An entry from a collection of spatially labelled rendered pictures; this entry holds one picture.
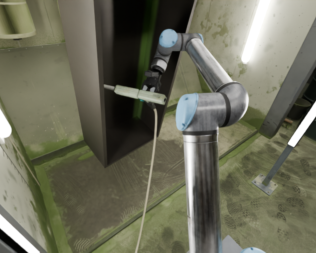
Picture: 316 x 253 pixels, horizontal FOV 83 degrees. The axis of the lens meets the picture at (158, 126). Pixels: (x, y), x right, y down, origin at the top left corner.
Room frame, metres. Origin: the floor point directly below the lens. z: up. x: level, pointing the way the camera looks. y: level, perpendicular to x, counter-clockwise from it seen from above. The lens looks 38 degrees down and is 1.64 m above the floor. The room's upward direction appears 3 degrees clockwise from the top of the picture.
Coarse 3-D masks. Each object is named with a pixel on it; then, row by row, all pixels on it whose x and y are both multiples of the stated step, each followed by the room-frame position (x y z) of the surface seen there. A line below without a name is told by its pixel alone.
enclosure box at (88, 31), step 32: (64, 0) 0.95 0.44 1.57; (96, 0) 0.76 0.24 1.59; (128, 0) 1.30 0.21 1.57; (160, 0) 1.38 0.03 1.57; (192, 0) 1.20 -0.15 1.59; (64, 32) 1.02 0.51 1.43; (96, 32) 0.77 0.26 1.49; (128, 32) 1.33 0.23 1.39; (160, 32) 1.37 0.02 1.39; (96, 64) 0.80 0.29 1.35; (128, 64) 1.38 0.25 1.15; (96, 96) 0.84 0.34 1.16; (96, 128) 0.91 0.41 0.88; (128, 128) 1.39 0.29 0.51; (160, 128) 1.32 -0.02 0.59
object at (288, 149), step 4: (288, 148) 1.16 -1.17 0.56; (292, 148) 1.14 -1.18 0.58; (284, 152) 1.17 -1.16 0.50; (288, 152) 1.15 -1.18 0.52; (280, 156) 1.17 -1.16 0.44; (284, 156) 1.15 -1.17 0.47; (280, 160) 1.16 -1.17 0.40; (284, 160) 1.14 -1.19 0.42; (276, 164) 1.16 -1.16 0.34; (280, 164) 1.14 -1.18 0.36; (272, 168) 1.17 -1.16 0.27; (276, 168) 1.15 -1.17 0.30; (272, 172) 1.16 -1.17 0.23; (268, 176) 1.16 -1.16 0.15; (272, 176) 1.14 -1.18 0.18; (264, 180) 1.17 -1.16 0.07; (268, 180) 1.15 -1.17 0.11; (264, 184) 1.15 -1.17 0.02
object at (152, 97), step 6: (114, 90) 0.93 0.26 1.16; (120, 90) 0.92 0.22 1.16; (126, 90) 0.91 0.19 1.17; (132, 90) 0.91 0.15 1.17; (138, 90) 0.90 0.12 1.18; (144, 90) 0.90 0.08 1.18; (132, 96) 0.89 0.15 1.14; (138, 96) 0.87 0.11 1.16; (144, 96) 0.86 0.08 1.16; (150, 96) 0.86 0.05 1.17; (156, 96) 0.84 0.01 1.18; (162, 96) 0.84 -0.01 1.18; (150, 102) 0.92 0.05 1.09; (156, 102) 0.85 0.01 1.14; (162, 102) 0.83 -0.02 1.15
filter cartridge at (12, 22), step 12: (0, 0) 1.57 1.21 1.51; (12, 0) 1.63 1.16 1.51; (24, 0) 1.74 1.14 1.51; (0, 12) 1.56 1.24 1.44; (12, 12) 1.60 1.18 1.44; (24, 12) 1.69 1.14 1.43; (0, 24) 1.55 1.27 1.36; (12, 24) 1.58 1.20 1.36; (24, 24) 1.66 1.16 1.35; (0, 36) 1.54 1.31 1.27; (12, 36) 1.56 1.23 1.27; (24, 36) 1.62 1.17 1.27
